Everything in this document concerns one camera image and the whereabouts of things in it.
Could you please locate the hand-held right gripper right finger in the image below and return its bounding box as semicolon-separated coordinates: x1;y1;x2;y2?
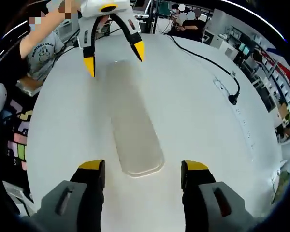
181;159;265;232

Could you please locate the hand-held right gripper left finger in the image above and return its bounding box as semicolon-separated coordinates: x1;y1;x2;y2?
21;159;106;232

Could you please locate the beige cutlery case lid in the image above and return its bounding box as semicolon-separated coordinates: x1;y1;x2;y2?
105;60;165;179

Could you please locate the white low cabinet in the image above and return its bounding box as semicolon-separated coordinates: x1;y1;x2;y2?
207;33;241;60

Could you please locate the shelving with white bins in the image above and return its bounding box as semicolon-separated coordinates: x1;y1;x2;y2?
252;36;290;114

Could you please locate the black cable with plug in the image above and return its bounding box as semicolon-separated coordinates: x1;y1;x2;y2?
168;35;241;106

